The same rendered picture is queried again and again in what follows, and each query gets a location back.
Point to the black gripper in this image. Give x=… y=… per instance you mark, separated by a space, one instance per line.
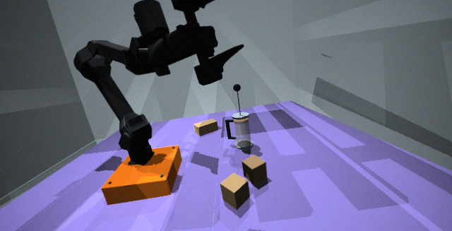
x=187 y=40

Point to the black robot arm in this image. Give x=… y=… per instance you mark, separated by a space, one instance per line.
x=145 y=55

